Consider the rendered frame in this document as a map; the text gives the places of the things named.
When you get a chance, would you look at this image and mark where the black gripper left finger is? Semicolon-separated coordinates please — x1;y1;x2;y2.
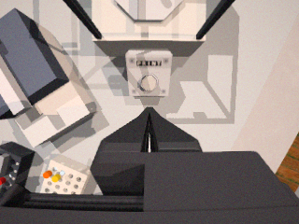
96;107;150;153

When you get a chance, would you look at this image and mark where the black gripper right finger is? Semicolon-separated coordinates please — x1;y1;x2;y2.
149;106;203;152

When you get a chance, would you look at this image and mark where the white tube rack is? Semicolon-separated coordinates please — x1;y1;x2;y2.
40;154;91;194

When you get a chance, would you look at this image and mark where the black rectangular block with grey bar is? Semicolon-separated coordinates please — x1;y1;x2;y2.
0;142;35;198

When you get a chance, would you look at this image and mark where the yellow-capped tube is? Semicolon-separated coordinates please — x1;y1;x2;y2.
51;170;65;182

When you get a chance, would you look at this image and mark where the grey flat mat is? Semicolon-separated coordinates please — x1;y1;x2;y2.
0;0;299;193

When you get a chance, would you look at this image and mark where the orange-capped tube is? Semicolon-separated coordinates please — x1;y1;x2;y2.
43;166;57;178

